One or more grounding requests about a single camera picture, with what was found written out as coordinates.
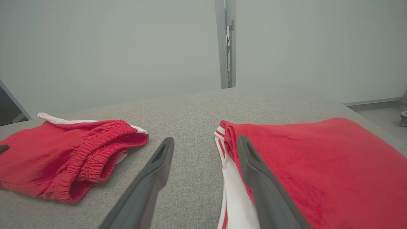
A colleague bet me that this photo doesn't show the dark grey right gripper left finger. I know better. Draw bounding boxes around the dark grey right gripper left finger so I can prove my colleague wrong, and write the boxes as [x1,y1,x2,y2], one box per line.
[98,137,175,229]

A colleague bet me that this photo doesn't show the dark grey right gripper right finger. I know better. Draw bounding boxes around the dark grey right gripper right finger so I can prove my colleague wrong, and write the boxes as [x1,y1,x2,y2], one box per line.
[237,135,311,229]

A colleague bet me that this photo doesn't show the red shorts with white trim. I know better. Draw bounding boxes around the red shorts with white trim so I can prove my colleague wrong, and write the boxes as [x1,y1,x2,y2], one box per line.
[0,112,149,203]

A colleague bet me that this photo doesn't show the red Bulls 23 jersey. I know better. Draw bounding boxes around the red Bulls 23 jersey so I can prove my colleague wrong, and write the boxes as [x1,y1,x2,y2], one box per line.
[214,117,407,229]

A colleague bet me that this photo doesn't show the grey wall baseboard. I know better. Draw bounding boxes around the grey wall baseboard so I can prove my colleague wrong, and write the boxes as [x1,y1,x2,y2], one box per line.
[342,97,407,112]

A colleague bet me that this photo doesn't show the thin cable in post gap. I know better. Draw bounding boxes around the thin cable in post gap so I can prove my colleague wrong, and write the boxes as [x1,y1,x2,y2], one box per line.
[226,25,231,80]

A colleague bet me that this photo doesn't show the grey partition post with gap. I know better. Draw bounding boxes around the grey partition post with gap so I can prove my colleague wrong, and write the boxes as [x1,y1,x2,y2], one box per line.
[215,0,237,89]

